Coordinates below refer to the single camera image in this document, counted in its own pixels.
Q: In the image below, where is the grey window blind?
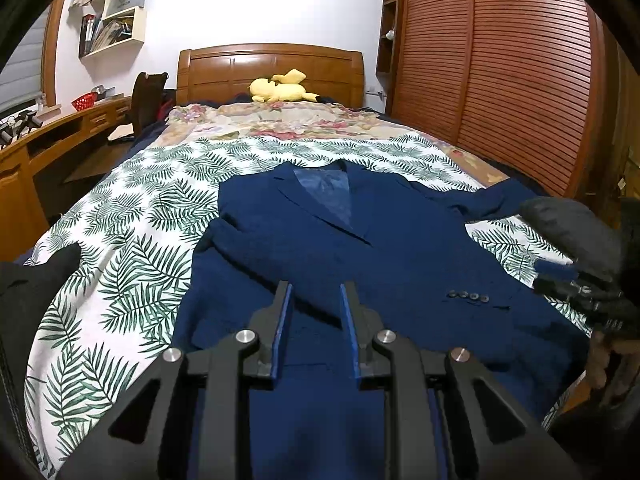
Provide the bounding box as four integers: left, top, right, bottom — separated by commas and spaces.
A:
0, 10, 52, 111

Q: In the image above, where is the wooden desk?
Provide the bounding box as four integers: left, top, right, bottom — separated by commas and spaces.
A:
0, 95, 133, 261

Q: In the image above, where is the blue suit jacket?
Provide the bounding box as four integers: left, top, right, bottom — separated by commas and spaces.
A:
172, 160, 593, 480

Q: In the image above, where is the leaf-print bed sheet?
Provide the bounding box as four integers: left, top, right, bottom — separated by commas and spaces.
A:
22, 135, 596, 480

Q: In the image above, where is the wooden louvered wardrobe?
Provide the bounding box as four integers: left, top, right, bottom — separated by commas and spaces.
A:
390, 0, 608, 201

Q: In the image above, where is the floral quilt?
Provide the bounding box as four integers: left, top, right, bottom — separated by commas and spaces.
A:
165, 100, 511, 186

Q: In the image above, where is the dark wooden chair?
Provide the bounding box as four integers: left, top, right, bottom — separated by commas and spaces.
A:
107, 72, 170, 143

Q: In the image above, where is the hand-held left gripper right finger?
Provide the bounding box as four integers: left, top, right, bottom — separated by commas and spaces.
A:
339, 282, 583, 480

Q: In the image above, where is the person's right hand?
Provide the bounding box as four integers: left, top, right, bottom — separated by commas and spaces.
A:
586, 330, 640, 403

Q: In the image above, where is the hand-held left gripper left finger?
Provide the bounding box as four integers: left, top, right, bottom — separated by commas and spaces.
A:
57, 280, 294, 480

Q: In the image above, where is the wooden open shelf column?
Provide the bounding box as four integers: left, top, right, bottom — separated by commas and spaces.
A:
375, 0, 406, 77

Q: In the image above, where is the wooden side cabinet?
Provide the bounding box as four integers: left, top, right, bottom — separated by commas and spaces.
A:
600, 25, 640, 221

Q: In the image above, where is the dark grey cloth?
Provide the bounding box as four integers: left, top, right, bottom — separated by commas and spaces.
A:
520, 197, 623, 277

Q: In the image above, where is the yellow plush toy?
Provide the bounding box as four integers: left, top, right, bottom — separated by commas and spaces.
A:
248, 68, 321, 104

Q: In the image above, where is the white wall shelf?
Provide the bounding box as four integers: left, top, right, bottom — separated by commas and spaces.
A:
70, 0, 156, 59

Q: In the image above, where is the wooden bed headboard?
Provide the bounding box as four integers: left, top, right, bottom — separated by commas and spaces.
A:
176, 43, 366, 111

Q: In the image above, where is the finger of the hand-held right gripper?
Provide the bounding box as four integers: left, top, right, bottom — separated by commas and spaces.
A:
535, 260, 581, 283
531, 280, 588, 307

